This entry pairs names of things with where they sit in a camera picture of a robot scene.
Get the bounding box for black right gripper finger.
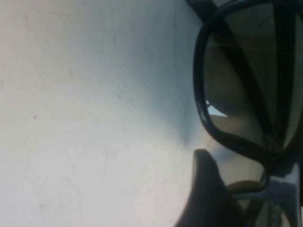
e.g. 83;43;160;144
174;148;249;227

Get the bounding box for dark framed glasses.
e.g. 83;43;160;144
184;0;303;227

